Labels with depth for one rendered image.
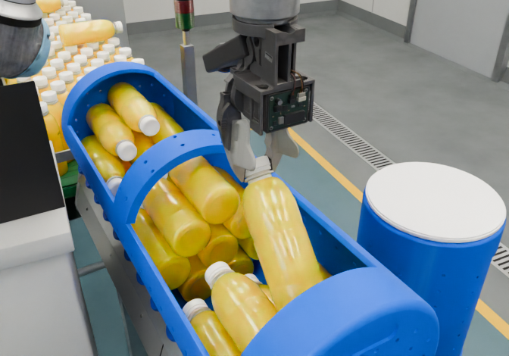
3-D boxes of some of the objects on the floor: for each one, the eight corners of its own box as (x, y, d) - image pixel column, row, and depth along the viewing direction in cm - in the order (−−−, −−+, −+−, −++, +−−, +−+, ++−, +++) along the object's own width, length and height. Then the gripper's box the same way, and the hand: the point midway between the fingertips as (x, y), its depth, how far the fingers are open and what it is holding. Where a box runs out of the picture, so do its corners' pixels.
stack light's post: (201, 286, 223) (183, 47, 166) (198, 280, 226) (179, 43, 169) (210, 282, 225) (194, 45, 167) (206, 277, 228) (189, 42, 170)
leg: (143, 417, 170) (117, 285, 138) (137, 404, 175) (110, 272, 142) (159, 410, 173) (136, 277, 140) (153, 396, 177) (130, 265, 144)
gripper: (241, 36, 47) (243, 215, 59) (336, 20, 52) (321, 187, 64) (202, 15, 54) (210, 180, 65) (290, 2, 59) (284, 157, 70)
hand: (254, 164), depth 66 cm, fingers closed on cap, 4 cm apart
